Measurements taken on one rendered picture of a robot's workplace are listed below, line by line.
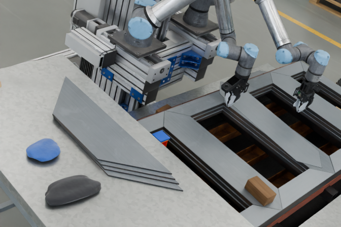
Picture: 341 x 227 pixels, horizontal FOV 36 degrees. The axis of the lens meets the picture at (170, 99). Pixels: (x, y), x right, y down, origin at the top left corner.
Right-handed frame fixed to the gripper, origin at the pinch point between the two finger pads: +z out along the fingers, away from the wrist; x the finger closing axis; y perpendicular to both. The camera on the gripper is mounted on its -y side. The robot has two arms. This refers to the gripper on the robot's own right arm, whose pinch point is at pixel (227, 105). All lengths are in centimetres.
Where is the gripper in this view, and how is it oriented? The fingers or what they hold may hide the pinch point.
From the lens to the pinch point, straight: 271.9
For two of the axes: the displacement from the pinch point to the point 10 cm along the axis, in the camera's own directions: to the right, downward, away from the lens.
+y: 7.0, -2.5, 6.7
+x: -6.7, -5.5, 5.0
